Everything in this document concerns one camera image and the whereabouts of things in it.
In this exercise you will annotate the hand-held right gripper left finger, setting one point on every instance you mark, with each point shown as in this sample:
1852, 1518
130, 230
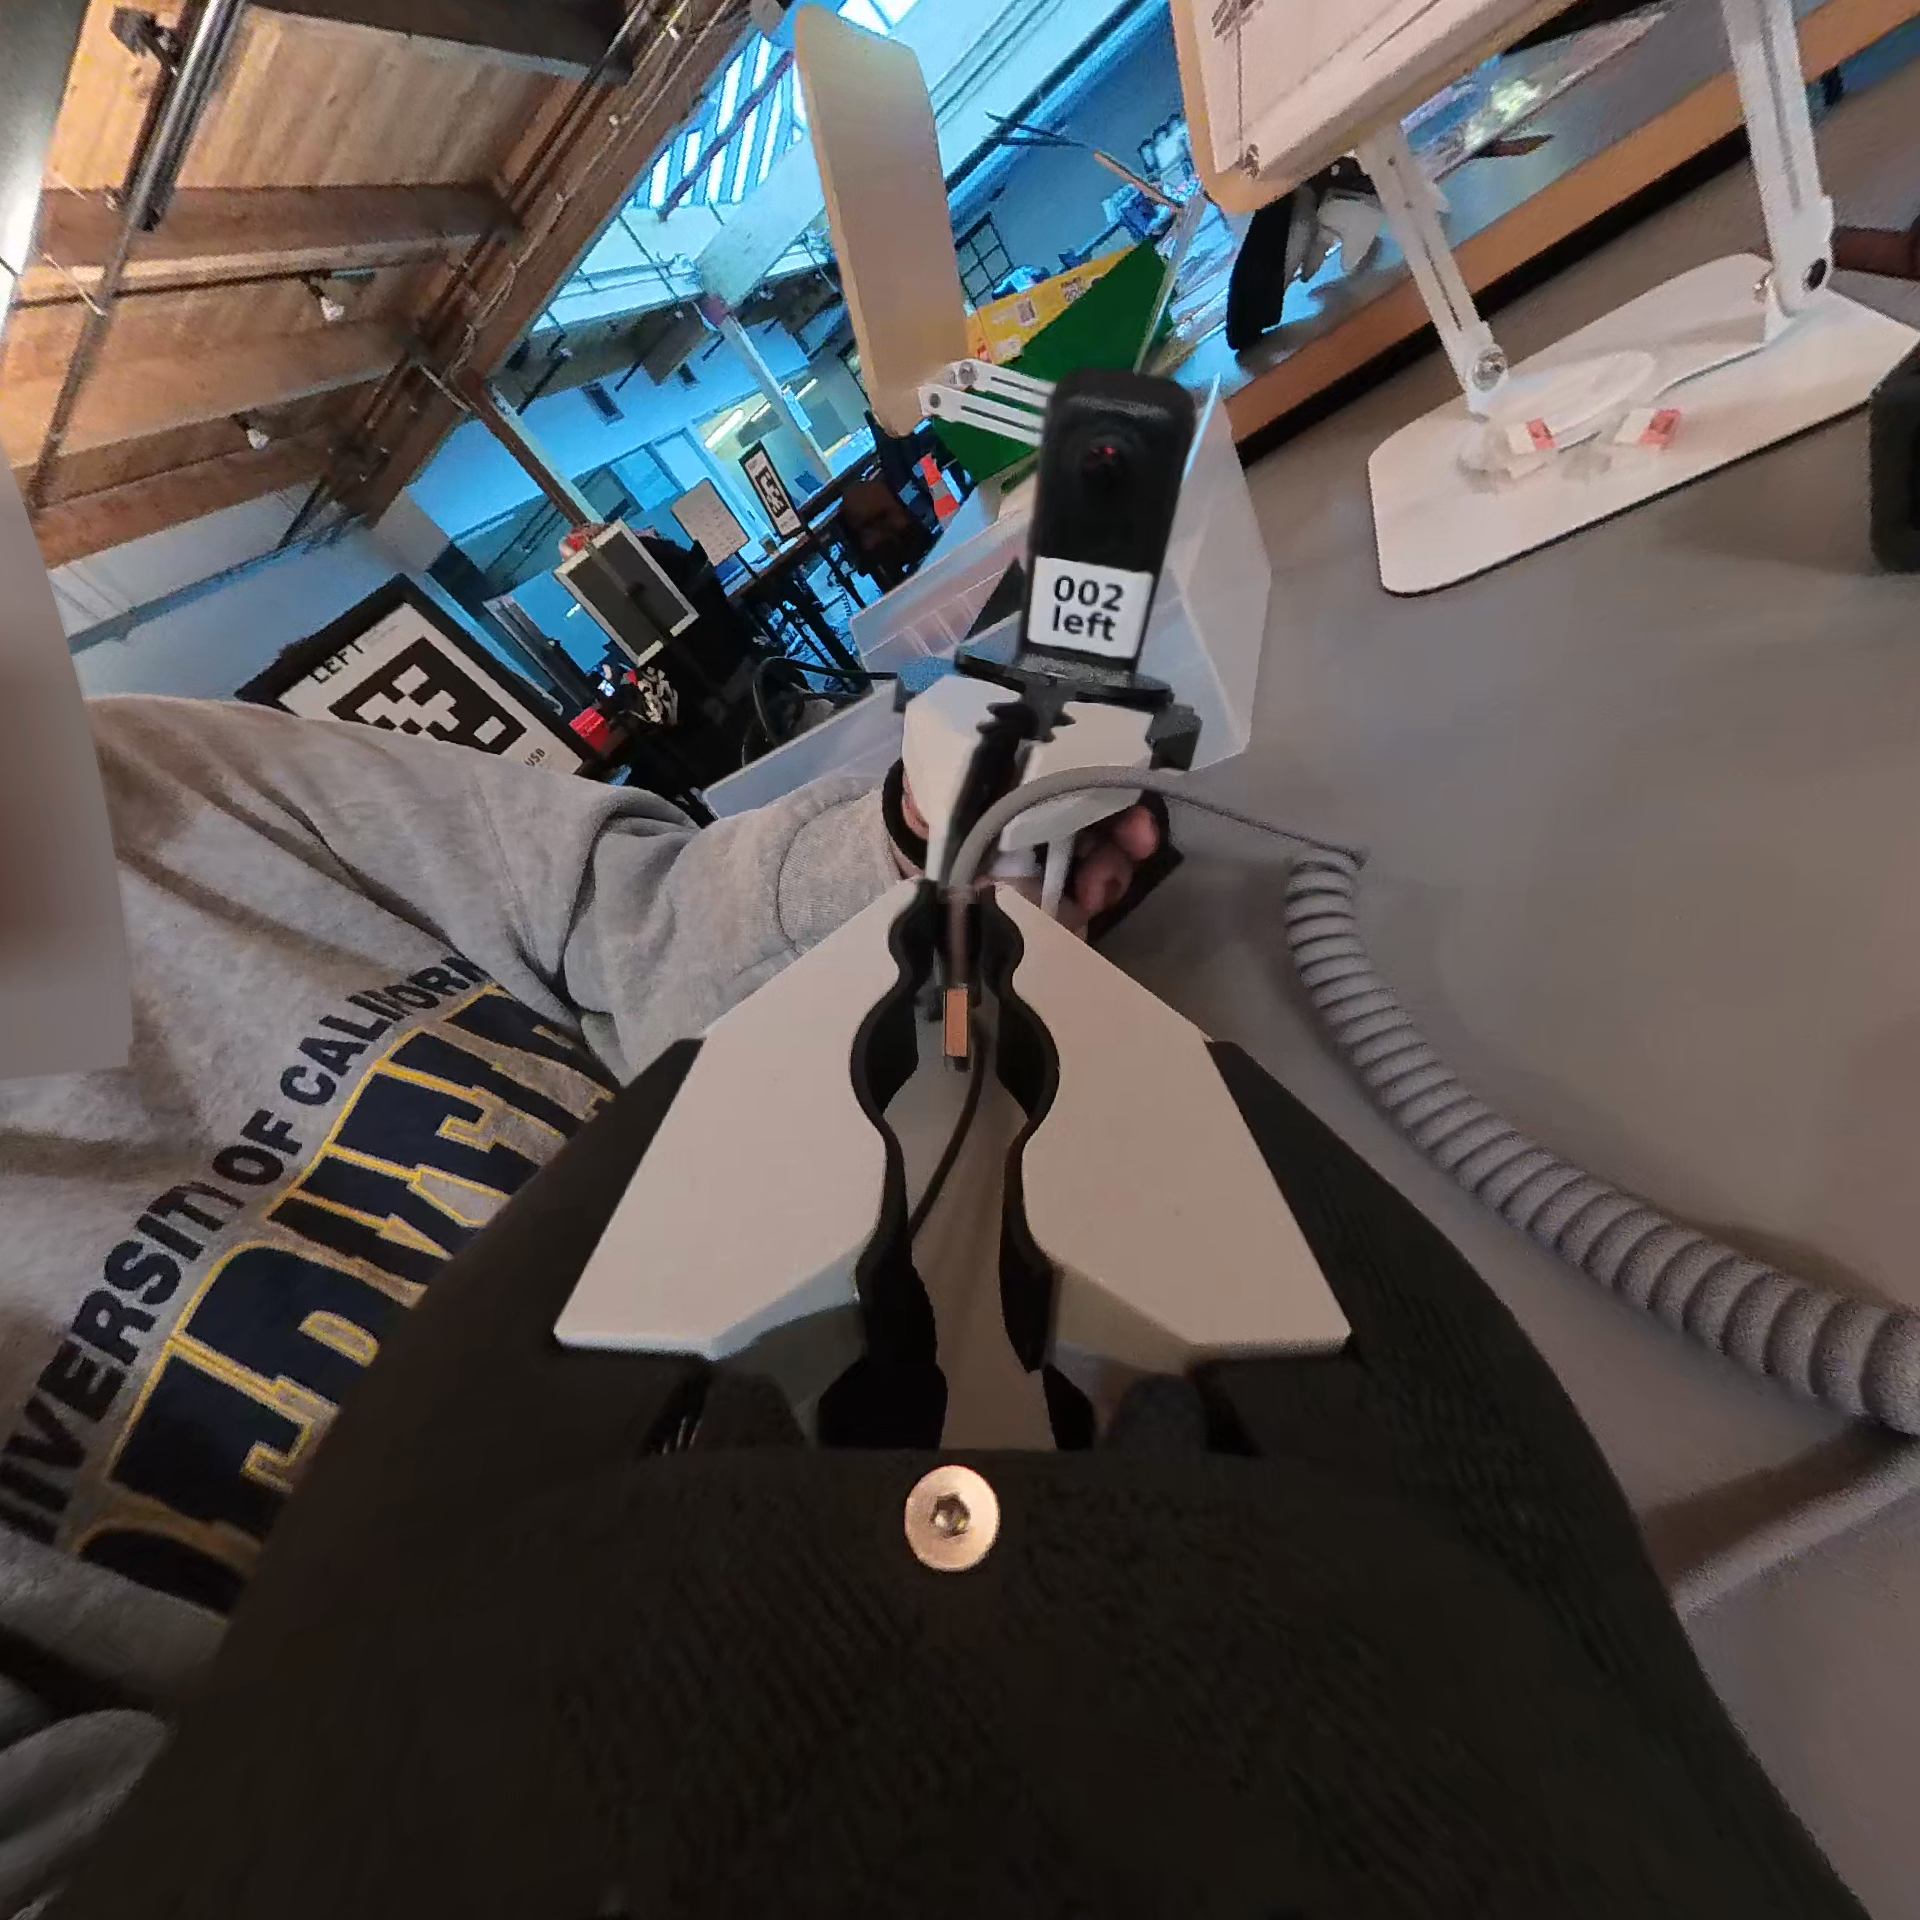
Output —
721, 1202

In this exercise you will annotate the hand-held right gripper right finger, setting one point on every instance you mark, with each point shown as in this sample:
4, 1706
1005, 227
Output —
1184, 1202

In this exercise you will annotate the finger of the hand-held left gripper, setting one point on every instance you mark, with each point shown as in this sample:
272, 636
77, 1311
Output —
1102, 743
943, 751

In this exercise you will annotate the person's left forearm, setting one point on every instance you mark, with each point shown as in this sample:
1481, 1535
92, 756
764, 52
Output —
721, 901

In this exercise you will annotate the person's left hand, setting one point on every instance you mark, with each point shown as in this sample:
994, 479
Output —
1106, 868

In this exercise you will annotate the clear plastic bin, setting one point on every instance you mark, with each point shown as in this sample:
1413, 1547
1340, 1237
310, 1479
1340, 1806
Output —
1220, 571

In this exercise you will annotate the green box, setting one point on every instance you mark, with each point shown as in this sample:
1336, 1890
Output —
1096, 324

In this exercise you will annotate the yellow box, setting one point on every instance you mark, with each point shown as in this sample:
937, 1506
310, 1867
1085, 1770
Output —
1021, 318

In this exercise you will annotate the small white framed monitor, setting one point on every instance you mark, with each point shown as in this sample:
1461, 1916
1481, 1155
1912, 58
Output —
623, 594

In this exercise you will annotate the small white red packet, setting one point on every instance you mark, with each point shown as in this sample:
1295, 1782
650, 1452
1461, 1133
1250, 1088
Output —
1641, 427
1524, 442

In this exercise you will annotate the black framed tag board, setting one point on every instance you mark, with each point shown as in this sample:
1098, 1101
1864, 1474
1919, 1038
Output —
434, 691

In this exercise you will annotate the dark object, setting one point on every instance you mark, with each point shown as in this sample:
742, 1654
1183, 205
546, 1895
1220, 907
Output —
1898, 466

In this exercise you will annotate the metal ceiling pipe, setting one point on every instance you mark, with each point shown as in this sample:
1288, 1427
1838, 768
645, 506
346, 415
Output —
166, 136

